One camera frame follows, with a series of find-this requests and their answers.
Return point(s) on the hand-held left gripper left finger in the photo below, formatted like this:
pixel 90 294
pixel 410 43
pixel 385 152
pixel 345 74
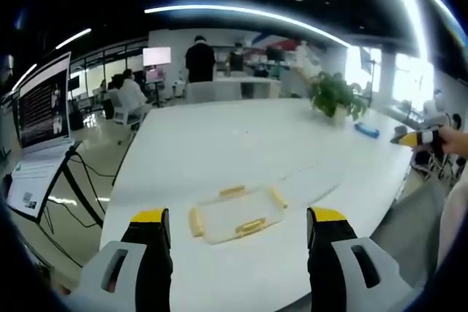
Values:
pixel 146 253

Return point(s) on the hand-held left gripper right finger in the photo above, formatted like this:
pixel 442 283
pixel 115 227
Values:
pixel 329 253

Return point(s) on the clear plastic box yellow buckles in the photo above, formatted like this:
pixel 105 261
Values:
pixel 237 217

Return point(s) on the person's right hand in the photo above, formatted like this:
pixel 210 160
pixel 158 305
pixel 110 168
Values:
pixel 455 144

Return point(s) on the blue flat object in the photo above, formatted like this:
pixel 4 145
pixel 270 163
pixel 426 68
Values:
pixel 366 130

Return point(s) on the green potted plant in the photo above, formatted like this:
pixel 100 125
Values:
pixel 334 96

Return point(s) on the person's white clothing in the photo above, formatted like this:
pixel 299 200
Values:
pixel 455 224

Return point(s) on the white office chair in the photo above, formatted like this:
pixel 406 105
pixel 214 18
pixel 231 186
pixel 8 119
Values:
pixel 126 109

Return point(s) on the open laptop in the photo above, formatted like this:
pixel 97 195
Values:
pixel 44 103

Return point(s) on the white counter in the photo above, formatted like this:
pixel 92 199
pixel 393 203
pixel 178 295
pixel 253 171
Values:
pixel 234 89

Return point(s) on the bright display screen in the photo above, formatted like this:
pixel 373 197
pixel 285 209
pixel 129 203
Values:
pixel 156 56

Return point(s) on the long ceiling light strip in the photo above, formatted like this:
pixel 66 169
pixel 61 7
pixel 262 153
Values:
pixel 256 14

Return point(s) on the short ceiling light strip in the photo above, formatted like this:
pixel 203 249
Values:
pixel 73 38

